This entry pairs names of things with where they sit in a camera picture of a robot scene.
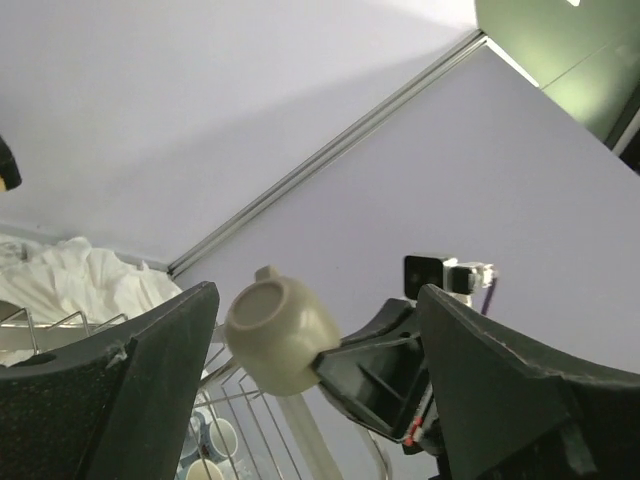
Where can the grey textured coffee mug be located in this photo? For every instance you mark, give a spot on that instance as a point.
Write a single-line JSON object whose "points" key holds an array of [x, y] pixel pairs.
{"points": [[213, 437]]}

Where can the olive beige mug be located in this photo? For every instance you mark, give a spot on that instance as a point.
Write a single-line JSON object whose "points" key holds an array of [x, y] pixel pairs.
{"points": [[275, 328]]}

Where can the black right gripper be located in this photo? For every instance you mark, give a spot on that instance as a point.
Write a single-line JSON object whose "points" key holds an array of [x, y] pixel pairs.
{"points": [[378, 378]]}

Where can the light blue mug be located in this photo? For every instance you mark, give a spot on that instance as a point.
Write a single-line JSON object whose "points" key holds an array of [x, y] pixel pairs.
{"points": [[202, 469]]}

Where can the right aluminium frame post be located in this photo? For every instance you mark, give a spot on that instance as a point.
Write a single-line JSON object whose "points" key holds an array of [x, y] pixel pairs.
{"points": [[329, 153]]}

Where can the black floral plush blanket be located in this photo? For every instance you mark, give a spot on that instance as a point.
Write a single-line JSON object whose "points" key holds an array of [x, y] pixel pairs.
{"points": [[10, 176]]}

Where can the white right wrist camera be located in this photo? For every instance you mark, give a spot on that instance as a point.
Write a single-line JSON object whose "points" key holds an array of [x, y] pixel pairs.
{"points": [[458, 279]]}

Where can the white crumpled cloth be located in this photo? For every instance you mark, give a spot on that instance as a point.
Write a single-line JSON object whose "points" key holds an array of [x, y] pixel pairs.
{"points": [[55, 281]]}

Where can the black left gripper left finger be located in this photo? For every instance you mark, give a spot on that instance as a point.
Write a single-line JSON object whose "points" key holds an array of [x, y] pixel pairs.
{"points": [[115, 405]]}

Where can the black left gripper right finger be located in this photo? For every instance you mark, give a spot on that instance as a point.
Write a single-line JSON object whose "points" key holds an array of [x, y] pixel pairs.
{"points": [[511, 407]]}

